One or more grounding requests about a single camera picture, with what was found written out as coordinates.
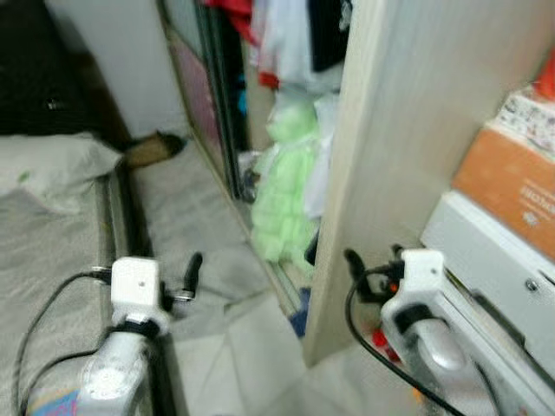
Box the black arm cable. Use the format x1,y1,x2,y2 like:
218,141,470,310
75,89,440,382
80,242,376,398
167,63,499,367
344,267,471,416
12,269,114,416

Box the black hanging garment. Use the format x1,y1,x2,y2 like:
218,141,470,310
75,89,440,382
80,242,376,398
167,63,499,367
307,0,353,75

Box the black bed base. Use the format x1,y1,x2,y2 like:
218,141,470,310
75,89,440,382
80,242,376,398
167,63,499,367
108,163,180,416

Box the orange cardboard box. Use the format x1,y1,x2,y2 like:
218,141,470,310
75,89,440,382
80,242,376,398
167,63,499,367
450,125,555,262

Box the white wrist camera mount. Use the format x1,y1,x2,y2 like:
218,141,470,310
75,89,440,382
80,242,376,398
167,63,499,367
110,256,171,335
381,249,448,322

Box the white patterned box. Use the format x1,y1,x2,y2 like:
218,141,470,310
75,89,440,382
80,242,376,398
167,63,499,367
498,86,555,153

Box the sliding wardrobe door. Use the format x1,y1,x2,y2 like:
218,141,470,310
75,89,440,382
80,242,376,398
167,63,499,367
160,0,254,202

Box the white quilted mattress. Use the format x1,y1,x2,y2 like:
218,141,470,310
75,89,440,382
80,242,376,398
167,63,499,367
0,178,115,416

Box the white drawer unit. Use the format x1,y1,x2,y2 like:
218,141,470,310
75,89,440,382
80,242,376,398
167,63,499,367
420,191,555,416

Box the red hanging garment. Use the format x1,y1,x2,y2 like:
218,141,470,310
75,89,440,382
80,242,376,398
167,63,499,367
201,0,280,89

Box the red packet with white print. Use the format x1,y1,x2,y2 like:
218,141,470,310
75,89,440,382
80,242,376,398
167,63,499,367
532,50,555,101

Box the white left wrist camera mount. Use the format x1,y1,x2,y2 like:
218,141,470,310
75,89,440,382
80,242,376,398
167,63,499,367
110,256,171,335

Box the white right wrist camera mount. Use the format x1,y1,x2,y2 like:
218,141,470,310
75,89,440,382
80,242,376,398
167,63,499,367
381,249,448,322

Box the black tufted headboard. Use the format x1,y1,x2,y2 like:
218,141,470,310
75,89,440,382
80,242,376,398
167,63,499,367
0,0,98,137

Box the light green fluffy garment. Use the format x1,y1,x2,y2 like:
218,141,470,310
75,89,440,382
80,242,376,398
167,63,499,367
251,90,323,266

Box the cream pillow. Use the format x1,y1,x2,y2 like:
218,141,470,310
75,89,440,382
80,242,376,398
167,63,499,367
0,133,123,215

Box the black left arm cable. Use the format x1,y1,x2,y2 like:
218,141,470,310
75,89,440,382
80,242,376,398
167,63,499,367
12,269,114,416

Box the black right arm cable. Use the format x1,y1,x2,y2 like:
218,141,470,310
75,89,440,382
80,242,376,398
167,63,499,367
344,267,471,416

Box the brown woven basket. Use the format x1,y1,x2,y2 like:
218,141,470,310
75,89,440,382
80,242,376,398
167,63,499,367
121,131,188,168

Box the light wood wardrobe panel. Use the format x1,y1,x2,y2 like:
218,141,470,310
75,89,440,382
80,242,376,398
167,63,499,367
303,0,555,367

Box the white hanging garment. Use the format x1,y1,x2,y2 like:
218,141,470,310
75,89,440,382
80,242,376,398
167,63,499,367
253,0,315,86

